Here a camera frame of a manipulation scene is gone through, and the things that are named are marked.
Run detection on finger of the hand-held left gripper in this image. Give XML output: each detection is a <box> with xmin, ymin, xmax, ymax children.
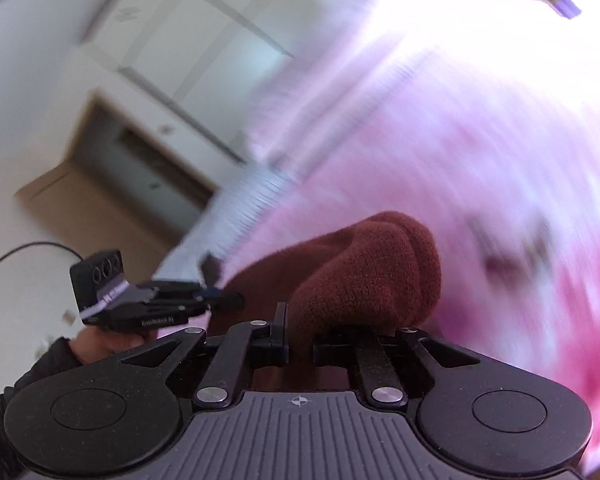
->
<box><xmin>200</xmin><ymin>252</ymin><xmax>222</xmax><ymax>289</ymax></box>
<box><xmin>199</xmin><ymin>290</ymin><xmax>246</xmax><ymax>317</ymax></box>

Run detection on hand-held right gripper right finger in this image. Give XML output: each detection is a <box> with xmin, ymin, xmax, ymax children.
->
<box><xmin>312</xmin><ymin>326</ymin><xmax>481</xmax><ymax>407</ymax></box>

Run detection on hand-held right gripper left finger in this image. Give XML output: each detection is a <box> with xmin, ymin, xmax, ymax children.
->
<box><xmin>118</xmin><ymin>301</ymin><xmax>293</xmax><ymax>410</ymax></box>

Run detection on maroon knit sweater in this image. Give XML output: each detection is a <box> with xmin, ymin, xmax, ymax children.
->
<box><xmin>215</xmin><ymin>211</ymin><xmax>442</xmax><ymax>391</ymax></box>

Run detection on person's left hand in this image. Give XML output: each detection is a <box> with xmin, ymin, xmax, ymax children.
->
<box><xmin>74</xmin><ymin>327</ymin><xmax>149</xmax><ymax>365</ymax></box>

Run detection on white striped quilt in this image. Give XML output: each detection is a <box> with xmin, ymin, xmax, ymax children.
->
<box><xmin>157</xmin><ymin>165</ymin><xmax>301</xmax><ymax>281</ymax></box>

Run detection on pink rose pattern blanket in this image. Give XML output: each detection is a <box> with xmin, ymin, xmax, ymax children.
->
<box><xmin>220</xmin><ymin>35</ymin><xmax>600</xmax><ymax>476</ymax></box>

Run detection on white wardrobe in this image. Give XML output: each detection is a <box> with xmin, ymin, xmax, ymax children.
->
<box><xmin>80</xmin><ymin>0</ymin><xmax>361</xmax><ymax>161</ymax></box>

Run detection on black cable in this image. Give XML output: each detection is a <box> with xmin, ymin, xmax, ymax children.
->
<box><xmin>0</xmin><ymin>241</ymin><xmax>83</xmax><ymax>281</ymax></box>

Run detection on wooden door frame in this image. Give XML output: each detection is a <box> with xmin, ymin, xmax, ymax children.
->
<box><xmin>15</xmin><ymin>95</ymin><xmax>216</xmax><ymax>251</ymax></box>

